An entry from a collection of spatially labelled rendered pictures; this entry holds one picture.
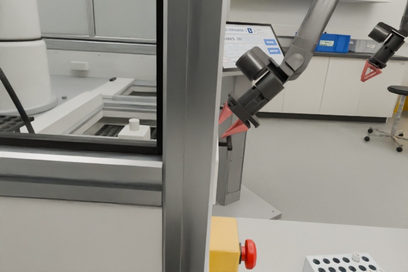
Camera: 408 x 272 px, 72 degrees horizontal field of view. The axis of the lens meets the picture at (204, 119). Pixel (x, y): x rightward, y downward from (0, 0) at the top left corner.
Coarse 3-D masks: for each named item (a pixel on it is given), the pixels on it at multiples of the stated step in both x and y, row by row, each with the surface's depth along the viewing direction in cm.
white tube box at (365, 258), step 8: (312, 256) 51; (320, 256) 52; (328, 256) 52; (336, 256) 52; (344, 256) 52; (368, 256) 52; (304, 264) 52; (312, 264) 50; (320, 264) 50; (328, 264) 50; (336, 264) 50; (344, 264) 50; (352, 264) 50; (360, 264) 50; (368, 264) 50; (376, 264) 50
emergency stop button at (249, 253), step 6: (246, 240) 41; (252, 240) 41; (246, 246) 40; (252, 246) 40; (246, 252) 40; (252, 252) 39; (246, 258) 40; (252, 258) 39; (246, 264) 40; (252, 264) 39
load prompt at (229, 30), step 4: (228, 28) 153; (232, 28) 155; (236, 28) 156; (240, 28) 158; (244, 28) 160; (248, 28) 162; (252, 28) 163; (228, 32) 152; (232, 32) 153; (236, 32) 155; (240, 32) 157; (244, 32) 158; (248, 32) 160; (252, 32) 162; (256, 32) 164
